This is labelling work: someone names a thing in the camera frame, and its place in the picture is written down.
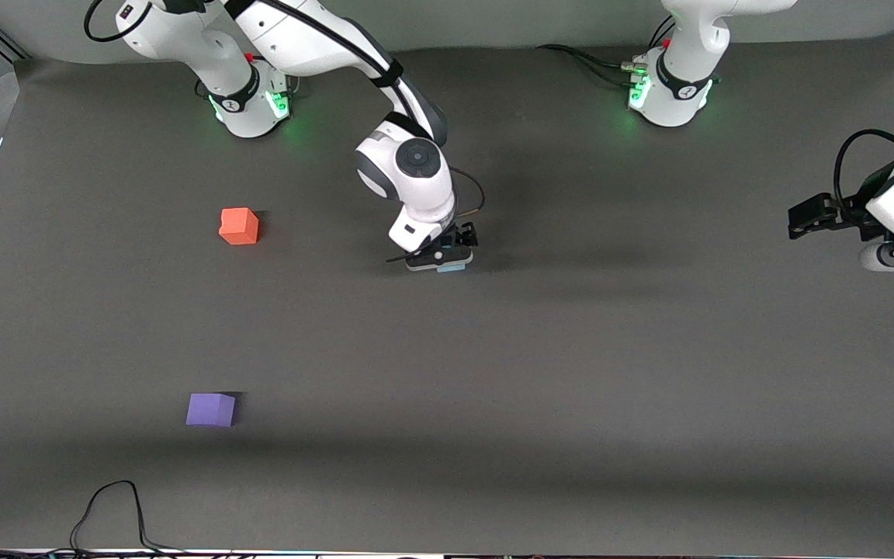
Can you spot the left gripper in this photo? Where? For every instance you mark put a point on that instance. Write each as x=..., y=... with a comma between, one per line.
x=853, y=211

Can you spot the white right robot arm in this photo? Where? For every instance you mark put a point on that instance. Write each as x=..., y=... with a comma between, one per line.
x=315, y=39

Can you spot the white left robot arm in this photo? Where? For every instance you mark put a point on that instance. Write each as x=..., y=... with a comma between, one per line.
x=687, y=46

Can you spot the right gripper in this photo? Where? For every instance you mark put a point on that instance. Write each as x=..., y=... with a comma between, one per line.
x=463, y=235

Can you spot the orange foam block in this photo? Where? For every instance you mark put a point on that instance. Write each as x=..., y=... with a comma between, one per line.
x=238, y=227

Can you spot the purple foam block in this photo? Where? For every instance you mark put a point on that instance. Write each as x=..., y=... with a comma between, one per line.
x=210, y=409

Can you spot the light blue foam block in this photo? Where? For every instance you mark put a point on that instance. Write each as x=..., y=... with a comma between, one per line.
x=453, y=268

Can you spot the dark grey table cloth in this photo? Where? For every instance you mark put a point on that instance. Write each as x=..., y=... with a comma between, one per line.
x=447, y=349

